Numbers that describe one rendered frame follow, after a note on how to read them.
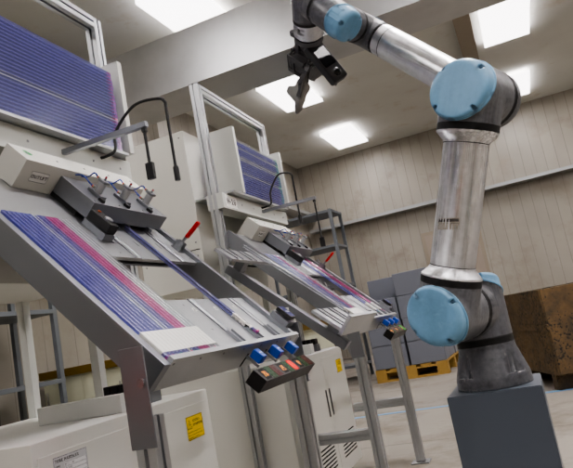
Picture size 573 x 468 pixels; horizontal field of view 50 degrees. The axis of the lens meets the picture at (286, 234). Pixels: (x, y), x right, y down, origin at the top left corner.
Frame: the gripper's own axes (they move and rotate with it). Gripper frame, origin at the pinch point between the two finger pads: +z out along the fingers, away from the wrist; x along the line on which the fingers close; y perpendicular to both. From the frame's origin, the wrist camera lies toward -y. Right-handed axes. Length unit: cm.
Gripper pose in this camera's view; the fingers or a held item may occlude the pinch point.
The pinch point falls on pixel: (318, 100)
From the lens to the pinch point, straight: 169.1
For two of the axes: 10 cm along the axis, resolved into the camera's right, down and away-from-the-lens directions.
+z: 0.8, 6.0, 8.0
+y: -6.9, -5.4, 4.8
